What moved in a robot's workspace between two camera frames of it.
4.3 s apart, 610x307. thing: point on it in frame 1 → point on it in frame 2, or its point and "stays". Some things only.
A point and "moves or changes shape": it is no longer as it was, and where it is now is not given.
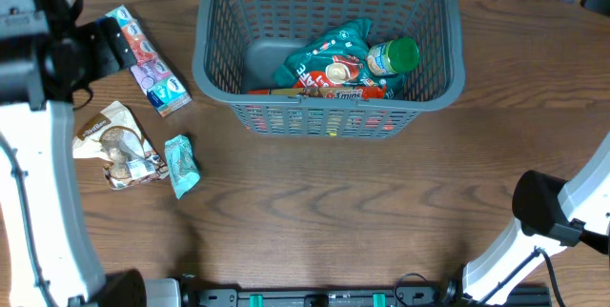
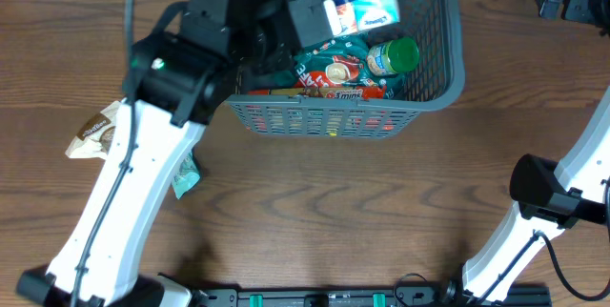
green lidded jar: [394, 56] stays
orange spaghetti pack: [332, 92] stays
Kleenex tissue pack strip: [157, 81] moves or changes shape
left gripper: [106, 59] → [270, 61]
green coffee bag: [338, 60] stays
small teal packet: [183, 168] stays
